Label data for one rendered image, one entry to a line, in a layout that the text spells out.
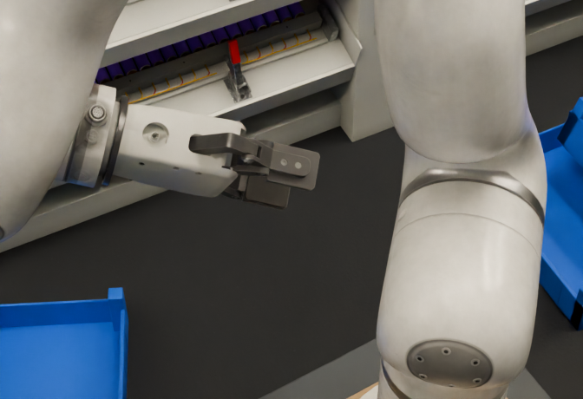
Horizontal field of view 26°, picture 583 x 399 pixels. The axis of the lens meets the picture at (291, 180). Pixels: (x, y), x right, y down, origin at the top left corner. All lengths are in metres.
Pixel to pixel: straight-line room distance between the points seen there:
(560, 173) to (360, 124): 0.32
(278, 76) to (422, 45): 1.03
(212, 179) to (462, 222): 0.21
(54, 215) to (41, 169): 0.95
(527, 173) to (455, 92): 0.20
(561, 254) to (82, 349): 0.70
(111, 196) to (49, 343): 0.25
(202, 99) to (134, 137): 0.81
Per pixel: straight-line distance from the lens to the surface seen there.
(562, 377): 1.76
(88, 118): 1.01
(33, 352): 1.78
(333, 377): 1.40
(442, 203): 0.99
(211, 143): 0.99
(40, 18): 0.89
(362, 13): 1.80
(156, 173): 1.02
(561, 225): 1.91
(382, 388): 1.19
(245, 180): 1.11
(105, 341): 1.77
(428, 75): 0.83
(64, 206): 1.87
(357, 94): 1.91
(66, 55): 0.90
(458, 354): 0.95
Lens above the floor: 1.47
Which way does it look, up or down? 49 degrees down
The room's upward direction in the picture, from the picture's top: straight up
